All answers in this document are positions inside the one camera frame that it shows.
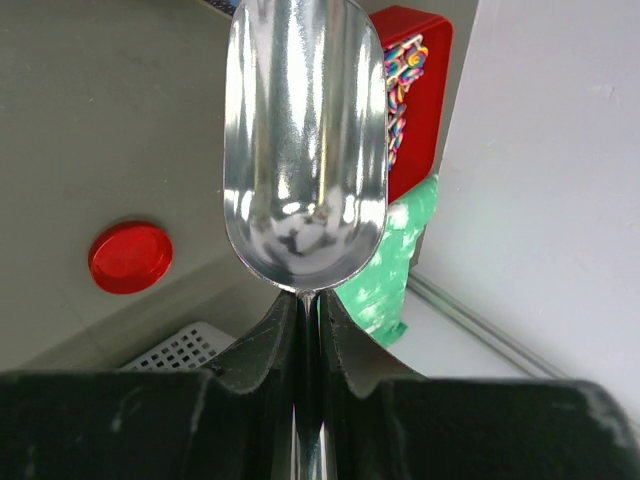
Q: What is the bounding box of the green white cloth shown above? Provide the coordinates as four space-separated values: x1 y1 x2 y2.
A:
336 176 439 347

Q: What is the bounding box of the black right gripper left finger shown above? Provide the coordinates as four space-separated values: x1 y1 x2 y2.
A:
1 293 296 479

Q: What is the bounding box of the metal scoop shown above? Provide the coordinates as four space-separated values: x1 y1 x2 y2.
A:
223 1 388 479

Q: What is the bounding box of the white laundry basket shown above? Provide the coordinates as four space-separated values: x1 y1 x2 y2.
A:
122 321 235 372

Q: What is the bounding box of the red round lid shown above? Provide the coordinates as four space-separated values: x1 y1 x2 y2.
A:
87 220 174 295

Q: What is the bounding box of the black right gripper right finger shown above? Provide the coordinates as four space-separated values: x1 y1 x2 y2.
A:
320 292 639 479

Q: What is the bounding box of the red box of lollipops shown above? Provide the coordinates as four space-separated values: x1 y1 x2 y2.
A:
371 6 453 202

